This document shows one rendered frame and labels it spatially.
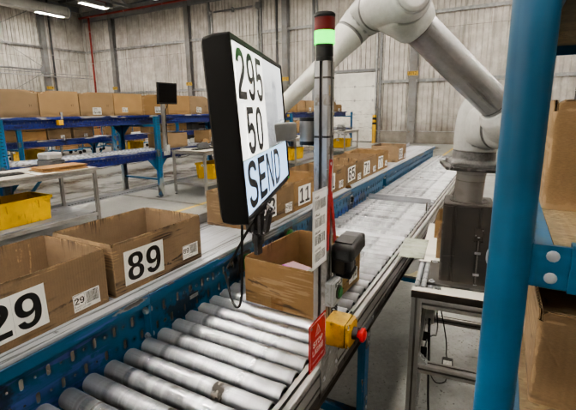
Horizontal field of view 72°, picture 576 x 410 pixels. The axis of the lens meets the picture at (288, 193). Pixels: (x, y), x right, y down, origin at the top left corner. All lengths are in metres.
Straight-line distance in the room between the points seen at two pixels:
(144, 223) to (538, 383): 1.50
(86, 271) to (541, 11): 1.17
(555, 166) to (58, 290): 1.11
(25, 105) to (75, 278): 5.16
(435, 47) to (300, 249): 0.98
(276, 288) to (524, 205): 1.18
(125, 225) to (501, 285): 1.51
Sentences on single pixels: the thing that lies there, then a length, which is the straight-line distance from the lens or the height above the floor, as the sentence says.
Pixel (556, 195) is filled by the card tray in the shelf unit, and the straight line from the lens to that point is 0.45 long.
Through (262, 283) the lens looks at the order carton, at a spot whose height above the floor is 0.83.
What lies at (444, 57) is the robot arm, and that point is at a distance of 1.31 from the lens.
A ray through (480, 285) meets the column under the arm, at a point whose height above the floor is 0.76.
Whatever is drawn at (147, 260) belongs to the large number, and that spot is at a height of 0.96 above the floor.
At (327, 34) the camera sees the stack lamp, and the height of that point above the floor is 1.61.
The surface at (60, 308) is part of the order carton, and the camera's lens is 1.24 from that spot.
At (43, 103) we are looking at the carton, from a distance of 6.42.
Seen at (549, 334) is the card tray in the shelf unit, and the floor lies 1.22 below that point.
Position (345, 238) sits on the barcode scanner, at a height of 1.09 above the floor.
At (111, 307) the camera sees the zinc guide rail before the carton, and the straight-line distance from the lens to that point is 1.28.
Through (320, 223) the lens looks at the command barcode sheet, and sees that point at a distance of 1.00.
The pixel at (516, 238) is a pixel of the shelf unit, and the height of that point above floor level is 1.35.
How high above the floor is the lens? 1.43
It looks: 12 degrees down
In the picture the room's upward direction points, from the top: 1 degrees counter-clockwise
